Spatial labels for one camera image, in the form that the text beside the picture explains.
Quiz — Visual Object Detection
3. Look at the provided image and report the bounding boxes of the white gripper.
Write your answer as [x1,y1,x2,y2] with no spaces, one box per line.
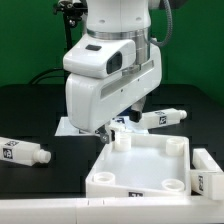
[66,44,162,144]

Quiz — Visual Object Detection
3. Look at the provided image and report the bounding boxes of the black cable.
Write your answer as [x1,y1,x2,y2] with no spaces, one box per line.
[29,67,68,85]

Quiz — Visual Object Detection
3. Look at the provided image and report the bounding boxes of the white desk top tray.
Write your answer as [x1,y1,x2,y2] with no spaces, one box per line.
[85,133,191,198]

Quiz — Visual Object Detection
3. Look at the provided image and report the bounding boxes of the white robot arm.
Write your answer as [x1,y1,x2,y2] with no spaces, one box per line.
[63,0,188,144]

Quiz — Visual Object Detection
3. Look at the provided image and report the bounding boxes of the white fence bar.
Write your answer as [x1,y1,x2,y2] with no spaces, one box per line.
[192,148,222,172]
[0,196,224,224]

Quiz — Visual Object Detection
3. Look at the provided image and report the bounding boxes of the white front fence bar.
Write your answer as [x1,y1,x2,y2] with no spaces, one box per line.
[0,196,224,224]

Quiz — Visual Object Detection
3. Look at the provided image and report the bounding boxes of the white right fence bar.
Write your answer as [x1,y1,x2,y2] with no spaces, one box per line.
[192,148,222,172]

